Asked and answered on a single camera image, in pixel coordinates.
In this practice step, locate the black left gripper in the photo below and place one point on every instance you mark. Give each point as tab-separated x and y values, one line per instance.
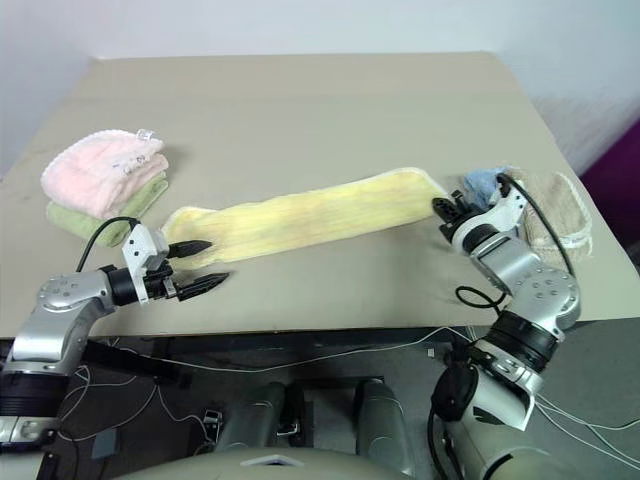
159	286

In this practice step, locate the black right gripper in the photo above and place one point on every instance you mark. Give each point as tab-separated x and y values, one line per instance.
451	216

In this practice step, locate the long yellow towel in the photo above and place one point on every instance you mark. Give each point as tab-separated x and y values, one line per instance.
320	215

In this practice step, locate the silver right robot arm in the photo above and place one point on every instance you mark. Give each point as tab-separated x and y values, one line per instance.
530	295

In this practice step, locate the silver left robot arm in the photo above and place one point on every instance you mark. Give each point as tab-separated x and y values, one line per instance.
55	310

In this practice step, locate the crumpled blue towel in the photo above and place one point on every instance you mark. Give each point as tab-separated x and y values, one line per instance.
481	186

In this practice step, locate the folded green towel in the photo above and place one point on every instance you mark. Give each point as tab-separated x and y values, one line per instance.
115	220

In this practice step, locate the beige towel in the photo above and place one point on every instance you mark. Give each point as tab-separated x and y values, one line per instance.
555	215

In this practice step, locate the folded pink towel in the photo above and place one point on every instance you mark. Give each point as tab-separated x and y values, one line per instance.
107	170

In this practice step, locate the small clear plastic tag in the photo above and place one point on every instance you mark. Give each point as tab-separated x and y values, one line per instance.
144	134

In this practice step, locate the small black clip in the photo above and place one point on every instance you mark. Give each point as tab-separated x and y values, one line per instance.
212	417

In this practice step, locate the purple object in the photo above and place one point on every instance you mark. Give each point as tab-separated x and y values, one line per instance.
617	160

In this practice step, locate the small grey box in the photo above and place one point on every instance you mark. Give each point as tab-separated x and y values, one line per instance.
105	445

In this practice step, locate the grey robot torso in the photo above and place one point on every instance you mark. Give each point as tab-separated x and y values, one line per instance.
300	465

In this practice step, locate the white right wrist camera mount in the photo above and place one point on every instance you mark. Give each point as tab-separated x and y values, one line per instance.
500	210

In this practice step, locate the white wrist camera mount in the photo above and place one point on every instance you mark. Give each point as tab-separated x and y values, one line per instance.
142	247
500	210

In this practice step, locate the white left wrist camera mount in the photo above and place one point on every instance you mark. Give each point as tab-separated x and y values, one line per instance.
142	247

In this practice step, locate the black table frame bar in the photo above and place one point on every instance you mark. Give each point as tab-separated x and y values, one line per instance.
135	362

